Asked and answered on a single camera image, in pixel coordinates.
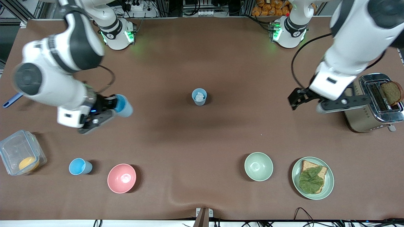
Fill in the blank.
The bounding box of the blue plastic cup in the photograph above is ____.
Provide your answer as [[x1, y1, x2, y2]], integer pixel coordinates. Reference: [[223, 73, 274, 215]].
[[69, 158, 93, 175], [114, 94, 134, 118]]

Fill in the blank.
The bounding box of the blue cup with white filling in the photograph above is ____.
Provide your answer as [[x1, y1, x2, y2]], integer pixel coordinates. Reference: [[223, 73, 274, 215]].
[[192, 88, 207, 106]]

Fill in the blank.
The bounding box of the beige and chrome toaster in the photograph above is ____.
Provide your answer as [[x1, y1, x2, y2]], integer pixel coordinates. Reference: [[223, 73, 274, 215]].
[[343, 73, 404, 133]]

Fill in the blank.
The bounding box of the toast slice in toaster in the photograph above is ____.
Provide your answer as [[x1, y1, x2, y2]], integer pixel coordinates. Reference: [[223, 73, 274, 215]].
[[380, 81, 404, 106]]

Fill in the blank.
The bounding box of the orange round food piece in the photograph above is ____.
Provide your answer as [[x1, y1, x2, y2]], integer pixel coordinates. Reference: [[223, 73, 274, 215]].
[[18, 156, 40, 172]]

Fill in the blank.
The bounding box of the clear plastic food container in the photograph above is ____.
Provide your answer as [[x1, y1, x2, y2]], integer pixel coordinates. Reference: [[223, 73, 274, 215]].
[[0, 130, 48, 176]]

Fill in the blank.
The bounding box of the brown bread slice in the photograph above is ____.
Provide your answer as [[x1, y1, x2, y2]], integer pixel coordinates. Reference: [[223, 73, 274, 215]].
[[299, 160, 328, 194]]

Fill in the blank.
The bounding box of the pink bowl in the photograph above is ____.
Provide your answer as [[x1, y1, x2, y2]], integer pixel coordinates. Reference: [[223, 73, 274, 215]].
[[107, 163, 137, 194]]

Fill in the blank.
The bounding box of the pale green bowl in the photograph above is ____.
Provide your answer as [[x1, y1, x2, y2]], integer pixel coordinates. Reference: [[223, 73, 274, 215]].
[[244, 152, 274, 182]]

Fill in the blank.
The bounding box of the green lettuce leaf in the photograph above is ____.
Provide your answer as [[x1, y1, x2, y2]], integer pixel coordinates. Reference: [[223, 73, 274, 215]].
[[299, 166, 324, 194]]

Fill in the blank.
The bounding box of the pale green plate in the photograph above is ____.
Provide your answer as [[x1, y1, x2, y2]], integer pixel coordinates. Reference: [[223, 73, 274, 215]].
[[291, 157, 335, 200]]

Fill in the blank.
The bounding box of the bag of orange buns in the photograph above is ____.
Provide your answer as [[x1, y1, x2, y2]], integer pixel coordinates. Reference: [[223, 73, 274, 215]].
[[252, 0, 292, 17]]

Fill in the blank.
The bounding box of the white power strip with plugs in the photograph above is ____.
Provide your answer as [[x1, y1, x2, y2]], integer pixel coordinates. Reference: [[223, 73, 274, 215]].
[[122, 0, 158, 18]]

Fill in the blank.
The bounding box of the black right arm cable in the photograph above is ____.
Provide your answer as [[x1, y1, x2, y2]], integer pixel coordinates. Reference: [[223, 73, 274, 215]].
[[96, 65, 116, 94]]

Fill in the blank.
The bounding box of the black pot with blue handle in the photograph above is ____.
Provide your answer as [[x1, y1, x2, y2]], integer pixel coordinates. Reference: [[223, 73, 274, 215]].
[[3, 92, 23, 108]]

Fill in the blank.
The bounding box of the black cable loop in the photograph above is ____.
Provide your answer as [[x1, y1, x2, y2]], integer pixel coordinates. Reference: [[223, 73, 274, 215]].
[[294, 207, 316, 223]]

